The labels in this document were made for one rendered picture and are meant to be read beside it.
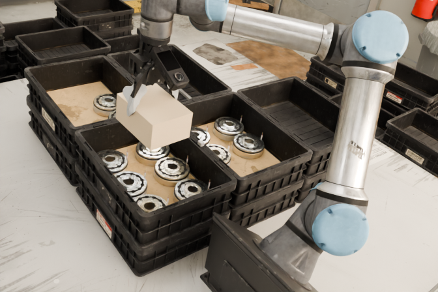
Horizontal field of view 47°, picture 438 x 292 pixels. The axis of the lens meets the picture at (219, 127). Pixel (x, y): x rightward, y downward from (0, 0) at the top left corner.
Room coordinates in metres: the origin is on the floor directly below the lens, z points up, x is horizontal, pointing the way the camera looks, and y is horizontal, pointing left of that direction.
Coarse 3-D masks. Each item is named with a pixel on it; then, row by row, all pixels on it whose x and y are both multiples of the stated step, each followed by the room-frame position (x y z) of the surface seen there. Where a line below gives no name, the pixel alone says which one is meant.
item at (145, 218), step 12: (84, 132) 1.15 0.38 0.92; (84, 144) 1.09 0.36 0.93; (96, 156) 1.05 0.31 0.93; (96, 168) 1.03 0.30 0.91; (108, 168) 1.01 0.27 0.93; (108, 180) 0.98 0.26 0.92; (120, 192) 0.94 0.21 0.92; (204, 192) 0.99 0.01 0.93; (216, 192) 1.00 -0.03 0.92; (228, 192) 1.03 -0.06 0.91; (132, 204) 0.90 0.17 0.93; (180, 204) 0.93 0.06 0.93; (192, 204) 0.95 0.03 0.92; (144, 216) 0.86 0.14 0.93; (156, 216) 0.88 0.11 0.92
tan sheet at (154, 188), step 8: (136, 144) 1.27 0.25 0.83; (128, 152) 1.22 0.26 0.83; (128, 160) 1.18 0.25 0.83; (136, 160) 1.19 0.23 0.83; (128, 168) 1.15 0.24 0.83; (136, 168) 1.15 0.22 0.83; (144, 168) 1.16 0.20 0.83; (152, 168) 1.17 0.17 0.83; (152, 176) 1.13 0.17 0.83; (192, 176) 1.17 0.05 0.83; (152, 184) 1.09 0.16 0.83; (160, 184) 1.10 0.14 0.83; (152, 192) 1.06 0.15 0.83; (160, 192) 1.07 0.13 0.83; (168, 192) 1.07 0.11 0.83
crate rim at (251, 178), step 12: (216, 96) 1.49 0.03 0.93; (240, 96) 1.52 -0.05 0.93; (252, 108) 1.46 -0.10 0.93; (192, 132) 1.25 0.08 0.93; (288, 132) 1.35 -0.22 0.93; (300, 144) 1.29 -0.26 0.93; (216, 156) 1.15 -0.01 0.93; (300, 156) 1.23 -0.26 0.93; (228, 168) 1.11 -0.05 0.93; (264, 168) 1.14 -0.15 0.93; (276, 168) 1.15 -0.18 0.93; (288, 168) 1.19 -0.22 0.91; (240, 180) 1.07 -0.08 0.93; (252, 180) 1.09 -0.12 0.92
